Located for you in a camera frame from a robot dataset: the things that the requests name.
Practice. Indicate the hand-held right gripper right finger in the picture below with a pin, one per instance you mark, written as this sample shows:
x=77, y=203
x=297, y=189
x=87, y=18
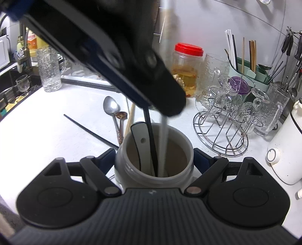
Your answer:
x=200, y=159

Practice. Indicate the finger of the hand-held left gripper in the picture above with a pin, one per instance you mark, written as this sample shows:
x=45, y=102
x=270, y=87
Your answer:
x=141, y=82
x=113, y=18

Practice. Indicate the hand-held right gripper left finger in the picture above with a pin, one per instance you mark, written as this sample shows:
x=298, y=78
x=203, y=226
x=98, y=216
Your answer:
x=108, y=159

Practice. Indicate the white mug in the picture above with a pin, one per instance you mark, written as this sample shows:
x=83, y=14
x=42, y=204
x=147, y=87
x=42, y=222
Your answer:
x=125, y=169

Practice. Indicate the white chopstick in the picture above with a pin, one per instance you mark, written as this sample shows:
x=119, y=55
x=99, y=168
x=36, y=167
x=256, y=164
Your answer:
x=164, y=146
x=229, y=46

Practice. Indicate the copper spoon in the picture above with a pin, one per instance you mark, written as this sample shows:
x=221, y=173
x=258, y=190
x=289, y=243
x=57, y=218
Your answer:
x=121, y=116

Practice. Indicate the steel spoon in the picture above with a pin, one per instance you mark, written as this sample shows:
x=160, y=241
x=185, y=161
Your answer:
x=110, y=106

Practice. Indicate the red-lidded plastic jar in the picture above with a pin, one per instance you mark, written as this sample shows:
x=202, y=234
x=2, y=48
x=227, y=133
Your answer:
x=186, y=68

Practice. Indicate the black dish rack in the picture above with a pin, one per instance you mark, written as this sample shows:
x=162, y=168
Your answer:
x=82, y=83

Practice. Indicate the stemmed glass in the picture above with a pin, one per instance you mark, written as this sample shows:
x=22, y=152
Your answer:
x=249, y=112
x=260, y=97
x=224, y=89

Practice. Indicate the textured glass jar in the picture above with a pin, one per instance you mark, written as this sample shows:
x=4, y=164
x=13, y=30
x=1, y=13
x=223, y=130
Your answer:
x=212, y=70

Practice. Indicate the purple lid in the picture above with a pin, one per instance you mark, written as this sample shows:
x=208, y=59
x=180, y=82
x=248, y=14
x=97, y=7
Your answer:
x=239, y=84

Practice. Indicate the tall glass mug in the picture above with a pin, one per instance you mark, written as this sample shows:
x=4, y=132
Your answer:
x=48, y=73
x=273, y=113

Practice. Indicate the white electric pot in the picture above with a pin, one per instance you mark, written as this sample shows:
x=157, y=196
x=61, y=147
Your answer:
x=287, y=150

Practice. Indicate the green utensil holder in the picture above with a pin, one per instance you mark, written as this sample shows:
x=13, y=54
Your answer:
x=257, y=75

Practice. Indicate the yellow cloth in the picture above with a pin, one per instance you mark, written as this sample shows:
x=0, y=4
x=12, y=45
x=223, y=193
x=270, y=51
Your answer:
x=20, y=100

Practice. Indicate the small glass cup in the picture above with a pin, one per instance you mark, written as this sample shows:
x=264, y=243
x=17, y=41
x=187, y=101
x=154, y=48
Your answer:
x=23, y=84

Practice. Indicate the brown wooden chopstick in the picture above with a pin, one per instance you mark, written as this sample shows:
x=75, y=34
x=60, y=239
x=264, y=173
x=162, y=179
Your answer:
x=254, y=55
x=251, y=55

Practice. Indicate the hanging steel ladle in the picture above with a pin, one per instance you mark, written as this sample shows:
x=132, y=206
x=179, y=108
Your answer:
x=292, y=82

